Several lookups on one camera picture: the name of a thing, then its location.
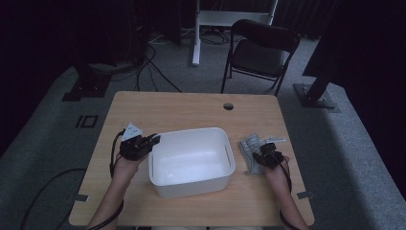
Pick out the person's right hand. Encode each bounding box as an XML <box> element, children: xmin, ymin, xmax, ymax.
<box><xmin>263</xmin><ymin>155</ymin><xmax>290</xmax><ymax>184</ymax></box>

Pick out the grey round stand base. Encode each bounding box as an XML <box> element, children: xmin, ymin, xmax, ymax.
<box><xmin>88</xmin><ymin>61</ymin><xmax>135</xmax><ymax>75</ymax></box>

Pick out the white desk frame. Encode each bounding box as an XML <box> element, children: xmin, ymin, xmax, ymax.
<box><xmin>191</xmin><ymin>0</ymin><xmax>279</xmax><ymax>67</ymax></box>

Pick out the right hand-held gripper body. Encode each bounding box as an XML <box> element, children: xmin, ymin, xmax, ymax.
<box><xmin>259</xmin><ymin>137</ymin><xmax>287</xmax><ymax>170</ymax></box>

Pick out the thick black floor cable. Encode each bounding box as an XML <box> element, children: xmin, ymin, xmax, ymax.
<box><xmin>20</xmin><ymin>168</ymin><xmax>87</xmax><ymax>230</ymax></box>

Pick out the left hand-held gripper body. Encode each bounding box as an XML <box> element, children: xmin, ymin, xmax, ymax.
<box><xmin>119</xmin><ymin>122</ymin><xmax>154</xmax><ymax>161</ymax></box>

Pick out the thin black floor cable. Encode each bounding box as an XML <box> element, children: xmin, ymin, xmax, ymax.
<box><xmin>135</xmin><ymin>44</ymin><xmax>157</xmax><ymax>92</ymax></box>
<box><xmin>145</xmin><ymin>57</ymin><xmax>183</xmax><ymax>94</ymax></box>

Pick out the black stand base with post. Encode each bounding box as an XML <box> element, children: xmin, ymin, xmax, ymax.
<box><xmin>61</xmin><ymin>63</ymin><xmax>113</xmax><ymax>103</ymax></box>
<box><xmin>293</xmin><ymin>71</ymin><xmax>341</xmax><ymax>113</ymax></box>

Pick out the black folding chair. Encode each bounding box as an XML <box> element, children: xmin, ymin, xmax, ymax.
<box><xmin>219</xmin><ymin>18</ymin><xmax>301</xmax><ymax>97</ymax></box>

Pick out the grey fluffy towel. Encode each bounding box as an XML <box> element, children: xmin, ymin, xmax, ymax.
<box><xmin>238</xmin><ymin>132</ymin><xmax>272</xmax><ymax>175</ymax></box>

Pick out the person's left hand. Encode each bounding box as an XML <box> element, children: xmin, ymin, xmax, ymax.
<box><xmin>113</xmin><ymin>152</ymin><xmax>148</xmax><ymax>180</ymax></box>

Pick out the white plastic storage bin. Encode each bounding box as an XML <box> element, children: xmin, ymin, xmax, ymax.
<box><xmin>147</xmin><ymin>126</ymin><xmax>237</xmax><ymax>199</ymax></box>

